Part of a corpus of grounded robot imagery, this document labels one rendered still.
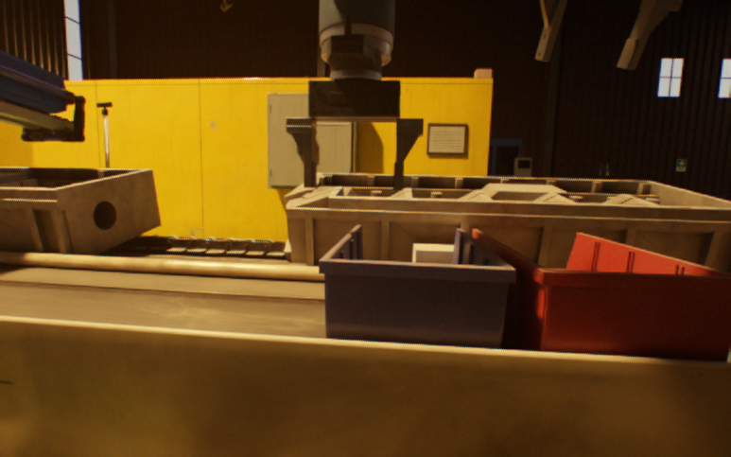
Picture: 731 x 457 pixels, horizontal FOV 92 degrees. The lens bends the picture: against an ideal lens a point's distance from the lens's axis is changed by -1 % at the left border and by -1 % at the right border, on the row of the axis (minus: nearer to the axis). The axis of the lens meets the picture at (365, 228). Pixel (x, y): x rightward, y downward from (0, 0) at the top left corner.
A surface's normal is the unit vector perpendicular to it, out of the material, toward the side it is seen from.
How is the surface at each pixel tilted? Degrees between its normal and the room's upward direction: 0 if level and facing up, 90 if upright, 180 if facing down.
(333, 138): 90
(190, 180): 90
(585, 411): 90
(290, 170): 90
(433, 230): 100
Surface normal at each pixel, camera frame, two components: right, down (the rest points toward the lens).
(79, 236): 1.00, 0.04
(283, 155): -0.09, 0.12
